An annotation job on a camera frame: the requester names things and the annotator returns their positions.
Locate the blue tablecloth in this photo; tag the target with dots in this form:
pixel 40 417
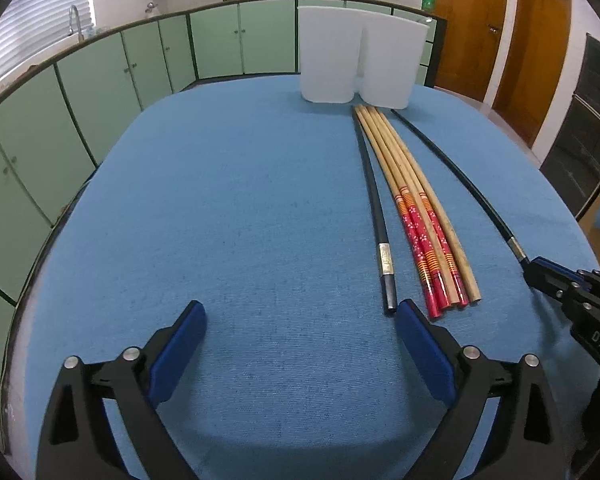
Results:
pixel 255 200

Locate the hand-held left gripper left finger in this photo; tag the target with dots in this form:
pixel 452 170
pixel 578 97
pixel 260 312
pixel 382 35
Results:
pixel 180 350

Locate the metal sink faucet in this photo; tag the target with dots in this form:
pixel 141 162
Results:
pixel 72 15

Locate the white plastic container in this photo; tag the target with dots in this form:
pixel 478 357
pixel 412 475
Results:
pixel 392 60
pixel 330 55

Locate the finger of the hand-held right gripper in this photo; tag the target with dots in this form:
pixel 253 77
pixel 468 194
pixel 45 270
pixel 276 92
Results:
pixel 560 266
pixel 545 277

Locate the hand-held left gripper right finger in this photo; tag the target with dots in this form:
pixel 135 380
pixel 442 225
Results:
pixel 425 355

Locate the plain wooden chopstick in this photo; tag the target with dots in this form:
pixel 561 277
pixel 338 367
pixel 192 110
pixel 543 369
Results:
pixel 460 260
pixel 449 296

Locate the red patterned wooden chopstick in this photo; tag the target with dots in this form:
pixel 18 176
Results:
pixel 427 280
pixel 451 270

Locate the plain wooden door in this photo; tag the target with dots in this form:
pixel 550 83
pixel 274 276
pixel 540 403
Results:
pixel 535 60

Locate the black glass cabinet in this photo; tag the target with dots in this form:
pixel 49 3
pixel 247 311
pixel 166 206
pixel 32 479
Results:
pixel 585 135

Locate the white window blinds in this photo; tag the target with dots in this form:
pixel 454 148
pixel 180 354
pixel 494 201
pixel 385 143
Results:
pixel 40 10

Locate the green lower kitchen cabinets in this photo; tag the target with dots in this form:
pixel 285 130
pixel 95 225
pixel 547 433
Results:
pixel 105 75

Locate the black chopstick with metal band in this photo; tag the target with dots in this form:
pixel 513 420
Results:
pixel 380 220
pixel 516 249

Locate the small wall tap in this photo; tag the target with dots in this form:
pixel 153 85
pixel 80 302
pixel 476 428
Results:
pixel 151 6

